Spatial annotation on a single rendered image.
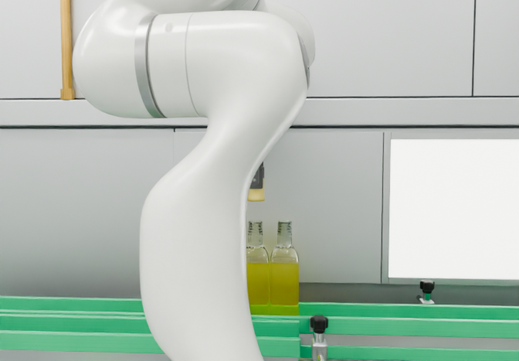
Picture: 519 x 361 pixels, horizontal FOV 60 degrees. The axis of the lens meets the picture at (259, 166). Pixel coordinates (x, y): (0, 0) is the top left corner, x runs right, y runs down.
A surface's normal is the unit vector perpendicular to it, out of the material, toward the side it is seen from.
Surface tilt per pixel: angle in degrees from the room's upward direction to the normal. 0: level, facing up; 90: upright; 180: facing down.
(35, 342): 90
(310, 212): 90
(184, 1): 134
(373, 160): 90
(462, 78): 90
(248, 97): 81
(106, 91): 127
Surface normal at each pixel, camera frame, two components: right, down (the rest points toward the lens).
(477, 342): -0.05, 0.06
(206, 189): 0.16, 0.10
